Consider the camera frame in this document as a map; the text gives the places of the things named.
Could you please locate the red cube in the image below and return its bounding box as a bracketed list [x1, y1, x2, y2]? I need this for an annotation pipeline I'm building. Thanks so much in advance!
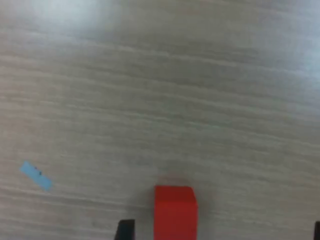
[152, 185, 199, 240]

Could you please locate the small blue tape piece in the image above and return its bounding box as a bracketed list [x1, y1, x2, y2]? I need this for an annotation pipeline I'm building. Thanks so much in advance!
[19, 160, 53, 193]

